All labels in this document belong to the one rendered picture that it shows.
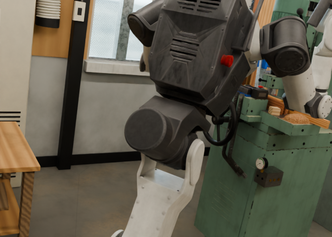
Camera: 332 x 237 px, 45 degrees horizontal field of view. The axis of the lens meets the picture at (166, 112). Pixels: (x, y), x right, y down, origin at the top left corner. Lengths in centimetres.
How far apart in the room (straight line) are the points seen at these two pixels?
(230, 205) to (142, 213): 126
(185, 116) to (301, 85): 39
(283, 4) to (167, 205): 141
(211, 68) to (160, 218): 44
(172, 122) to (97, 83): 216
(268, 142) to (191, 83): 115
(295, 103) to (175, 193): 47
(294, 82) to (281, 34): 16
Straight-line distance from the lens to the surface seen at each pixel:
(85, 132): 323
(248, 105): 210
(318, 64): 137
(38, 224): 252
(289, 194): 246
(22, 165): 197
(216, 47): 103
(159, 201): 116
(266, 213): 239
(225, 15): 105
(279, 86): 234
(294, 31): 116
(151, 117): 98
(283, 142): 222
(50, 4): 273
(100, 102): 320
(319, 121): 212
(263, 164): 208
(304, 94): 127
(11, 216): 226
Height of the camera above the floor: 134
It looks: 15 degrees down
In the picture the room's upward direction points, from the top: 10 degrees clockwise
